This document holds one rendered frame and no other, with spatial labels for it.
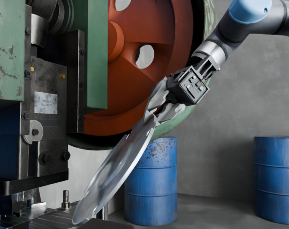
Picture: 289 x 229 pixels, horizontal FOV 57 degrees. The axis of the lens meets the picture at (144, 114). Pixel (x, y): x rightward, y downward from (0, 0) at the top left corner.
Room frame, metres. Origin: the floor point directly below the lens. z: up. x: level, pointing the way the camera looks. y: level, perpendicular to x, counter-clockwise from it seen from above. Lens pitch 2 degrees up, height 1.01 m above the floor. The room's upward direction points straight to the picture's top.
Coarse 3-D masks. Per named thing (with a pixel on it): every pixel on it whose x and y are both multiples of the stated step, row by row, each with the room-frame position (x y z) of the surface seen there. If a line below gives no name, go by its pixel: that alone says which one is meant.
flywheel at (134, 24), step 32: (160, 0) 0.91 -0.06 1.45; (192, 0) 0.84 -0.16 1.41; (128, 32) 0.97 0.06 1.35; (160, 32) 0.91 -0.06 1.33; (192, 32) 0.82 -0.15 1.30; (128, 64) 0.97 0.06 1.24; (160, 64) 0.91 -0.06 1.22; (128, 96) 0.97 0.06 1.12; (96, 128) 0.99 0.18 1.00; (128, 128) 0.93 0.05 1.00
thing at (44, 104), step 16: (32, 64) 0.61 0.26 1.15; (48, 64) 0.66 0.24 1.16; (32, 80) 0.61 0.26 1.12; (48, 80) 0.66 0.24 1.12; (64, 80) 0.71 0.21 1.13; (32, 96) 0.62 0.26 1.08; (48, 96) 0.66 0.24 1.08; (64, 96) 0.71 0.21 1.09; (32, 112) 0.62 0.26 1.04; (48, 112) 0.66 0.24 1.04; (64, 112) 0.71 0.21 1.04; (32, 128) 0.60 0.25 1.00; (48, 128) 0.66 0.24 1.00; (64, 128) 0.71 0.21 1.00; (0, 144) 0.61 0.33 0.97; (16, 144) 0.59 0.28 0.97; (32, 144) 0.60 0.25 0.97; (48, 144) 0.62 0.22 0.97; (64, 144) 0.67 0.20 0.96; (0, 160) 0.61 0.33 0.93; (16, 160) 0.59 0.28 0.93; (32, 160) 0.60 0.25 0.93; (48, 160) 0.60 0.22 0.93; (64, 160) 0.66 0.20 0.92; (0, 176) 0.61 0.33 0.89; (16, 176) 0.59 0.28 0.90; (32, 176) 0.60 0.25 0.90
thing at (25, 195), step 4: (20, 192) 0.67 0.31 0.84; (24, 192) 0.67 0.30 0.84; (28, 192) 0.68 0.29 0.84; (32, 192) 0.69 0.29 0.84; (12, 196) 0.67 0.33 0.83; (16, 196) 0.66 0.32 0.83; (20, 196) 0.67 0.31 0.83; (24, 196) 0.67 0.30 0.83; (28, 196) 0.68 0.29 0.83; (32, 196) 0.69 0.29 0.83; (16, 200) 0.66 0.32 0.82; (20, 200) 0.67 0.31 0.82; (24, 200) 0.67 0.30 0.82
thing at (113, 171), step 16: (144, 128) 0.60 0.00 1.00; (128, 144) 0.60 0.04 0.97; (144, 144) 0.48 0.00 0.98; (112, 160) 0.63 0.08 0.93; (128, 160) 0.53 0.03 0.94; (96, 176) 0.71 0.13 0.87; (112, 176) 0.54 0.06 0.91; (96, 192) 0.58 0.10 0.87; (112, 192) 0.46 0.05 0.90; (80, 208) 0.62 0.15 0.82; (96, 208) 0.47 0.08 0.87; (80, 224) 0.51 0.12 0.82
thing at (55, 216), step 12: (48, 216) 0.66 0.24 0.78; (60, 216) 0.66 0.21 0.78; (72, 216) 0.66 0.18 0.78; (12, 228) 0.60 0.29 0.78; (24, 228) 0.60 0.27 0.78; (36, 228) 0.59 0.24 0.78; (48, 228) 0.59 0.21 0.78; (60, 228) 0.59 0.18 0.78; (72, 228) 0.59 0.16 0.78; (84, 228) 0.60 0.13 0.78; (96, 228) 0.60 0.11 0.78; (108, 228) 0.60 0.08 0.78; (120, 228) 0.60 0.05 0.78; (132, 228) 0.60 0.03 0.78
